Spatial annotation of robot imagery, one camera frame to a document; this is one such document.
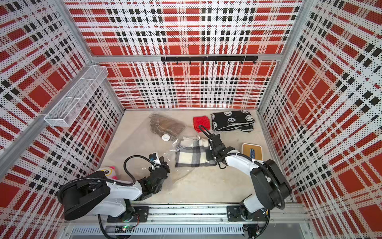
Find clear plastic vacuum bag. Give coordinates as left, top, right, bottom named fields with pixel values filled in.
left=108, top=112, right=210, bottom=183

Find red knitted scarf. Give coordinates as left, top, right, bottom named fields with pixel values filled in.
left=193, top=116, right=211, bottom=133

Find black smiley face scarf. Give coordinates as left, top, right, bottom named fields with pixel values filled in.
left=211, top=110, right=255, bottom=132

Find aluminium front rail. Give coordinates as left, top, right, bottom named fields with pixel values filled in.
left=60, top=203, right=314, bottom=239

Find white mesh wall basket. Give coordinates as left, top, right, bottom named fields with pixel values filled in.
left=44, top=65, right=108, bottom=127

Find brown fringed scarf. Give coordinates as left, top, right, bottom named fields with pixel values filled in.
left=149, top=114, right=186, bottom=141

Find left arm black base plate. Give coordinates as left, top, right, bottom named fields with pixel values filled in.
left=107, top=206, right=150, bottom=223

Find white vacuum bag valve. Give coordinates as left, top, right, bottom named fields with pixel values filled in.
left=161, top=134, right=171, bottom=141

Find black wall hook rail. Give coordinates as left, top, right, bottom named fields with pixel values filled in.
left=161, top=56, right=259, bottom=63

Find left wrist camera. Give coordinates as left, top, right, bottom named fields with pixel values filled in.
left=149, top=152, right=162, bottom=168

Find grey white plaid scarf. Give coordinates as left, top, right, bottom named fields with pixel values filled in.
left=175, top=137, right=217, bottom=167

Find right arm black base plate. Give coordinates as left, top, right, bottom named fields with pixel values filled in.
left=226, top=205, right=268, bottom=222

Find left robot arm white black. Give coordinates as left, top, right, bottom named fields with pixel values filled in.
left=57, top=164, right=170, bottom=221

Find white box with cork lid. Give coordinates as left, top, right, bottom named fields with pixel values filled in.
left=242, top=143, right=263, bottom=161

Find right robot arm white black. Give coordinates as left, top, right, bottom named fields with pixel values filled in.
left=207, top=134, right=292, bottom=221

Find pink white plush toy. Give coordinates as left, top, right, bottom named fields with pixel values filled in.
left=98, top=166, right=118, bottom=180

